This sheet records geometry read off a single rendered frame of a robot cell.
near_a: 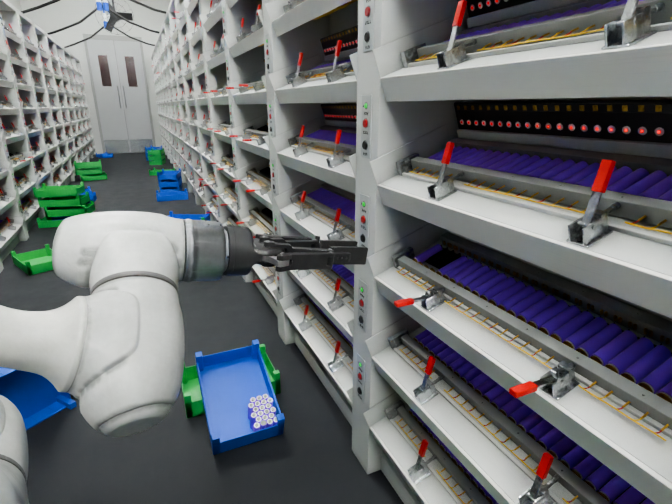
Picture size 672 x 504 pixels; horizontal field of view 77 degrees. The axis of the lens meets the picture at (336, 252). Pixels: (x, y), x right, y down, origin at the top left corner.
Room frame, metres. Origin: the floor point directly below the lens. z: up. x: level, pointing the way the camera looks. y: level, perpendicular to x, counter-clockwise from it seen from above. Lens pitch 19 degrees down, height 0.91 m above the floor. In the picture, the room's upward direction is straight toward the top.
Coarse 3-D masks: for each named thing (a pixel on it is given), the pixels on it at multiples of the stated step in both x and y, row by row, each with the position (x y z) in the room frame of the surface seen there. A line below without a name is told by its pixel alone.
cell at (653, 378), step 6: (666, 360) 0.44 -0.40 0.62; (660, 366) 0.43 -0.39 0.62; (666, 366) 0.43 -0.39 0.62; (654, 372) 0.43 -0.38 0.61; (660, 372) 0.43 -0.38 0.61; (666, 372) 0.42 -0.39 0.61; (648, 378) 0.42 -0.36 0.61; (654, 378) 0.42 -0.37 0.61; (660, 378) 0.42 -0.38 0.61; (666, 378) 0.42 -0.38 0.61; (648, 384) 0.42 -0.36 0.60; (654, 384) 0.41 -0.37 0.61; (660, 384) 0.41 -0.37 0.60; (666, 384) 0.42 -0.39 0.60; (654, 390) 0.41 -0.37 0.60
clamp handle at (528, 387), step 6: (552, 372) 0.46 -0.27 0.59; (546, 378) 0.46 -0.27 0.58; (552, 378) 0.46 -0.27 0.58; (522, 384) 0.44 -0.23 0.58; (528, 384) 0.44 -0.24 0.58; (534, 384) 0.44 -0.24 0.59; (540, 384) 0.44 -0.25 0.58; (546, 384) 0.45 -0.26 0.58; (510, 390) 0.43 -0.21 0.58; (516, 390) 0.43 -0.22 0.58; (522, 390) 0.43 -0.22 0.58; (528, 390) 0.43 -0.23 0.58; (534, 390) 0.44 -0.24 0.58; (516, 396) 0.43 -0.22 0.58
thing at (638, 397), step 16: (416, 272) 0.80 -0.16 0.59; (432, 272) 0.77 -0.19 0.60; (448, 288) 0.70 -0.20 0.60; (464, 304) 0.67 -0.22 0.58; (480, 304) 0.63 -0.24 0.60; (496, 320) 0.60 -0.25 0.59; (512, 320) 0.58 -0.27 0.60; (528, 336) 0.54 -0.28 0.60; (544, 336) 0.53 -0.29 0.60; (544, 352) 0.52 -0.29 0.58; (560, 352) 0.49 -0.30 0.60; (576, 352) 0.48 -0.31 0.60; (576, 368) 0.47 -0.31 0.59; (592, 368) 0.45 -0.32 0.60; (608, 368) 0.45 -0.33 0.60; (592, 384) 0.44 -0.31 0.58; (608, 384) 0.43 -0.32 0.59; (624, 384) 0.42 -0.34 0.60; (624, 400) 0.41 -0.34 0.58; (640, 400) 0.39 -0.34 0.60; (656, 400) 0.39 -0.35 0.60; (656, 416) 0.38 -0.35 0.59; (656, 432) 0.37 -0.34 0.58
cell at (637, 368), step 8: (648, 352) 0.46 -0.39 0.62; (656, 352) 0.45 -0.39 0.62; (664, 352) 0.45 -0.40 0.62; (640, 360) 0.45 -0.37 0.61; (648, 360) 0.45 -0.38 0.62; (656, 360) 0.45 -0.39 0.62; (664, 360) 0.45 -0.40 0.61; (632, 368) 0.44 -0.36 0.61; (640, 368) 0.44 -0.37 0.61; (648, 368) 0.44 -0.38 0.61; (632, 376) 0.43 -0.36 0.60; (640, 376) 0.43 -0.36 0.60
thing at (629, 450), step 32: (384, 256) 0.87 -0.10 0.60; (512, 256) 0.74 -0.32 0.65; (384, 288) 0.83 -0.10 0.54; (416, 288) 0.77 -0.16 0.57; (416, 320) 0.73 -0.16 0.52; (448, 320) 0.65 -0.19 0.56; (480, 320) 0.63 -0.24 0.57; (608, 320) 0.55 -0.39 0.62; (480, 352) 0.56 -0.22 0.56; (512, 352) 0.54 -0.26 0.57; (512, 384) 0.51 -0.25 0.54; (544, 416) 0.46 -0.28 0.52; (576, 416) 0.42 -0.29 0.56; (608, 416) 0.41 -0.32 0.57; (608, 448) 0.38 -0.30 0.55; (640, 448) 0.36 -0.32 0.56; (640, 480) 0.35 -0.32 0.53
